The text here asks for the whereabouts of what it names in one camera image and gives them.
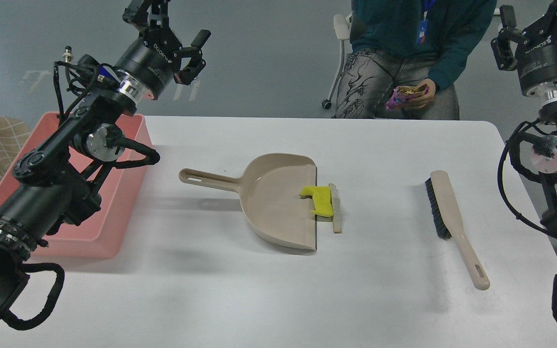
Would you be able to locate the pink plastic bin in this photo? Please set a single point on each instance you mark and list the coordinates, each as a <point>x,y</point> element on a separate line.
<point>101,235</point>

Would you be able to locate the beige plastic dustpan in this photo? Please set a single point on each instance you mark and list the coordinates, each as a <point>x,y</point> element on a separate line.
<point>269,195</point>

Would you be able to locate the person in teal sweater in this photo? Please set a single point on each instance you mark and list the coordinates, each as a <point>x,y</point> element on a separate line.
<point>409,43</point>

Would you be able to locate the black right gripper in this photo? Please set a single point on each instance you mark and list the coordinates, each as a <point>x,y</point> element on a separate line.
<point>536,57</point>

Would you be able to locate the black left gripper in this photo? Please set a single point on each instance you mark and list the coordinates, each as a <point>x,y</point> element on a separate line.
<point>156,58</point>

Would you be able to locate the purple snack bag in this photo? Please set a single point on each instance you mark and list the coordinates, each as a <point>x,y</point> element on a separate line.
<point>403,94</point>

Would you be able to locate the white bread slice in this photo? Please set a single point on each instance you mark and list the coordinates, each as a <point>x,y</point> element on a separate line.
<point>337,220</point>

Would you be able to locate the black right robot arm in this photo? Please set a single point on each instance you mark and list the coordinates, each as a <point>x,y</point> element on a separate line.
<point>532,147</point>

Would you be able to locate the yellow sponge piece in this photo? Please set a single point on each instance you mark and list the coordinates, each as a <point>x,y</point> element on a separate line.
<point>322,200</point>

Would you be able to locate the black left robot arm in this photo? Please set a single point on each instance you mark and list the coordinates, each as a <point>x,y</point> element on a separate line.
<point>60,179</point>

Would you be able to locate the white office chair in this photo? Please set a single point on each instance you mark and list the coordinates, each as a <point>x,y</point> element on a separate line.
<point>341,25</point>

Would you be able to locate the beige brush with black bristles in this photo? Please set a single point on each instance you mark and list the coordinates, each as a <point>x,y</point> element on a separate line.
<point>449,225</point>

